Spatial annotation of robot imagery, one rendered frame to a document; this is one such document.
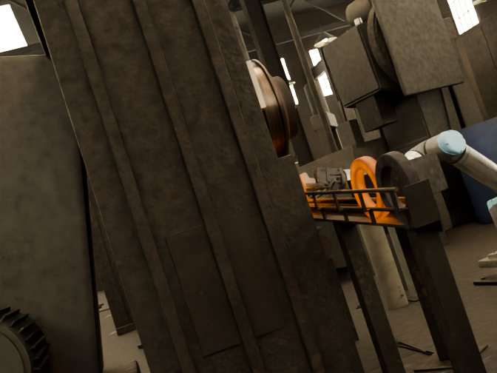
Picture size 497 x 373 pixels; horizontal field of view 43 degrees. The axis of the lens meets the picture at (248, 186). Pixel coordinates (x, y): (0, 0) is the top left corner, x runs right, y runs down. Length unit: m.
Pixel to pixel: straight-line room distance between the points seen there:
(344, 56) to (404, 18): 0.68
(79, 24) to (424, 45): 4.63
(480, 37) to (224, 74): 5.78
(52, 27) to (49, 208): 0.93
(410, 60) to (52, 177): 4.11
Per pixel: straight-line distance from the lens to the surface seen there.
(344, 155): 6.77
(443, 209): 5.48
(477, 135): 5.98
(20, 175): 2.97
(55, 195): 2.94
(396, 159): 1.67
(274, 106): 2.57
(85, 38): 2.27
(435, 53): 6.56
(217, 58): 2.27
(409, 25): 6.43
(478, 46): 7.87
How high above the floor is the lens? 0.69
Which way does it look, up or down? 3 degrees up
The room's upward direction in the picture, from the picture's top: 18 degrees counter-clockwise
